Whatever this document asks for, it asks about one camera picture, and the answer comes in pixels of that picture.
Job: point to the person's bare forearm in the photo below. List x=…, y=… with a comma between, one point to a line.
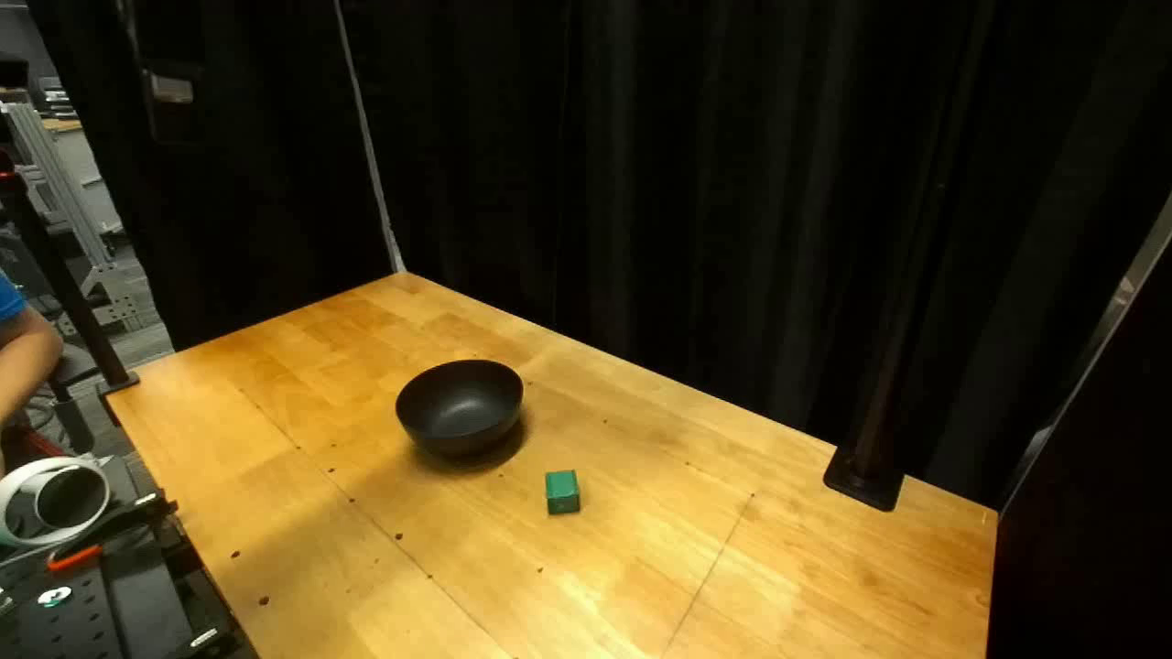
x=29, y=354

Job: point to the black bowl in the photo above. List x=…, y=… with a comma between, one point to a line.
x=458, y=409

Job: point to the green cube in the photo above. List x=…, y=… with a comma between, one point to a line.
x=563, y=491

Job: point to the white vertical pole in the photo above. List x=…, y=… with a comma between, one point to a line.
x=366, y=142

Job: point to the black curtain backdrop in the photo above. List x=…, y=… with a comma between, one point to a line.
x=696, y=183

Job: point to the black tripod stand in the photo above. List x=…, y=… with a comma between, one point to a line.
x=33, y=232

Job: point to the black side cart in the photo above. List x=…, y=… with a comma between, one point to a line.
x=147, y=600

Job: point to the white VR headset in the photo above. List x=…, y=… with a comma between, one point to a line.
x=53, y=501

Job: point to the blue shirt sleeve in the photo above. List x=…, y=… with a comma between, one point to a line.
x=11, y=301

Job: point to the black post with base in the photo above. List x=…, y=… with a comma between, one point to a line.
x=864, y=463

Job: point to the orange handled tool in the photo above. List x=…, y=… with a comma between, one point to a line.
x=72, y=562

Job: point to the grey diagonal frame bar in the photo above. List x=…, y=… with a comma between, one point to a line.
x=1155, y=243

